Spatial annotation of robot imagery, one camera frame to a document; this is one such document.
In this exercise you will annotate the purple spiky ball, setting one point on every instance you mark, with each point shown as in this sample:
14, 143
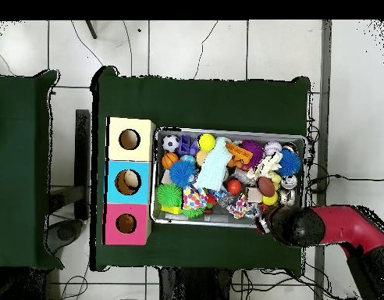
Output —
255, 149

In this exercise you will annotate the wooden box with three holes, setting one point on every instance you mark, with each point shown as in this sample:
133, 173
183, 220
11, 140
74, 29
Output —
142, 193

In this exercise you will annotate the orange plastic block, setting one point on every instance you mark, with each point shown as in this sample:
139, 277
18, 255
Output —
240, 153

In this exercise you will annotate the blue fuzzy ball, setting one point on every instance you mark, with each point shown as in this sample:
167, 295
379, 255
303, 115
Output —
289, 162
182, 173

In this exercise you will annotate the small orange basketball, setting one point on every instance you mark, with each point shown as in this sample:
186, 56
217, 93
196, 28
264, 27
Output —
169, 160

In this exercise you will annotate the grey rounded base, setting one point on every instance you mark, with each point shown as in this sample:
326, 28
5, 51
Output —
65, 232

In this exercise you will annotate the mint green knitted cloth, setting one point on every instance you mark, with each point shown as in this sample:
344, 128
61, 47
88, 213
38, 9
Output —
213, 168

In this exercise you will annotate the white baseball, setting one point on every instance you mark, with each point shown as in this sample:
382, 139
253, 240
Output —
272, 148

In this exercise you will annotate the brown toy football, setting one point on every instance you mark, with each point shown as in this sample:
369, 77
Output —
266, 186

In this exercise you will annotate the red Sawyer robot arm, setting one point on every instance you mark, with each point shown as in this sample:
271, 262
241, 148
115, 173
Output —
345, 225

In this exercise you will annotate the black and white soccer ball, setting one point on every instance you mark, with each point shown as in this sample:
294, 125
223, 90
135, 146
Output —
170, 143

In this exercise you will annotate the black stand with legs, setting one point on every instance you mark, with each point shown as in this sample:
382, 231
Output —
91, 29

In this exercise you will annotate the dark green table cloth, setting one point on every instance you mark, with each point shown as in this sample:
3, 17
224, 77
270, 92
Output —
195, 103
17, 172

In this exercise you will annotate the shallow clear mesh bin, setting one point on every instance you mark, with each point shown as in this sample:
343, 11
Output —
192, 220

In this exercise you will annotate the yellow ball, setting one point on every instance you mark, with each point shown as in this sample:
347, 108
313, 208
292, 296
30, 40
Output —
207, 142

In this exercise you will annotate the multicoloured knotted fabric toy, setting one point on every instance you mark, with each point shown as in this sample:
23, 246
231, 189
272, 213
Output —
238, 206

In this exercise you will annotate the black upright panel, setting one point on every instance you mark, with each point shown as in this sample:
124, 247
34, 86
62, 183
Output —
82, 156

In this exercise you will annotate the green fuzzy ball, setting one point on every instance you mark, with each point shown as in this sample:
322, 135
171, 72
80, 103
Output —
169, 194

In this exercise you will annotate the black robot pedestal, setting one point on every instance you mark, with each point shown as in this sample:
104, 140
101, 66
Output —
192, 287

